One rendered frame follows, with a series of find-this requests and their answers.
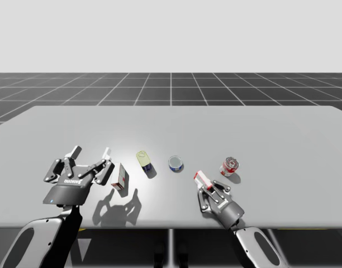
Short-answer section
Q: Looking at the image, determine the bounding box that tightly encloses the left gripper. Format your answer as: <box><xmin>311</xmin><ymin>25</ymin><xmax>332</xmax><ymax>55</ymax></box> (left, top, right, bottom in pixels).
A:
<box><xmin>42</xmin><ymin>145</ymin><xmax>115</xmax><ymax>208</ymax></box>

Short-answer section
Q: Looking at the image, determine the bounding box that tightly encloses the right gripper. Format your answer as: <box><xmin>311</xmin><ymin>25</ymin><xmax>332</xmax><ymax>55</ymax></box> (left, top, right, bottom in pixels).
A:
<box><xmin>197</xmin><ymin>179</ymin><xmax>245</xmax><ymax>231</ymax></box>

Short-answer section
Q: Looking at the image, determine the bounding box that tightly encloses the red and white carton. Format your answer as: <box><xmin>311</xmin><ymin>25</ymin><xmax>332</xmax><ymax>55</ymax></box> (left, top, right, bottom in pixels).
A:
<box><xmin>193</xmin><ymin>170</ymin><xmax>214</xmax><ymax>192</ymax></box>
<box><xmin>110</xmin><ymin>162</ymin><xmax>130</xmax><ymax>191</ymax></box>

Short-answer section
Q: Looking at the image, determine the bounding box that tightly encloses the red and white can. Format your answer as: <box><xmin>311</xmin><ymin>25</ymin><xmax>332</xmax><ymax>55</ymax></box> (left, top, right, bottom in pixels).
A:
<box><xmin>219</xmin><ymin>156</ymin><xmax>240</xmax><ymax>178</ymax></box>

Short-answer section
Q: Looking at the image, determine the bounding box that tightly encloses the blue flat can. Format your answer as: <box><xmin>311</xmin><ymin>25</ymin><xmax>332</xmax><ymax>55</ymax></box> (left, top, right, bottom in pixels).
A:
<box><xmin>168</xmin><ymin>155</ymin><xmax>184</xmax><ymax>173</ymax></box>

